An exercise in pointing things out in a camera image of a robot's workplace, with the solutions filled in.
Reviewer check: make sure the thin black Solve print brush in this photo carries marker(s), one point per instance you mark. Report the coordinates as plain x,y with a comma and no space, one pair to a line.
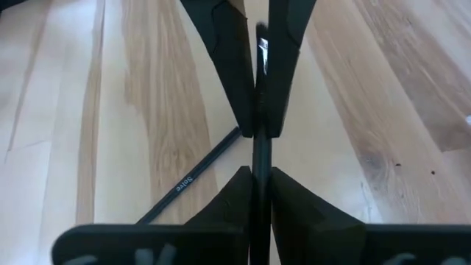
184,182

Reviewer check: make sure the black makeup brush silver ferrule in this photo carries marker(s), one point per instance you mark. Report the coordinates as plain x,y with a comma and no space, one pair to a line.
262,154

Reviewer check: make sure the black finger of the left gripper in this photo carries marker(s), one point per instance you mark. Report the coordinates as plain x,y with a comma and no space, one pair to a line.
287,44
228,55

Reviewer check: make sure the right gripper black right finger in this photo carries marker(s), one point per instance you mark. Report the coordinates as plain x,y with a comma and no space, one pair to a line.
331,243

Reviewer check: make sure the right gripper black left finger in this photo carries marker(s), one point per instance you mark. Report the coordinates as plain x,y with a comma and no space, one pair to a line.
165,243

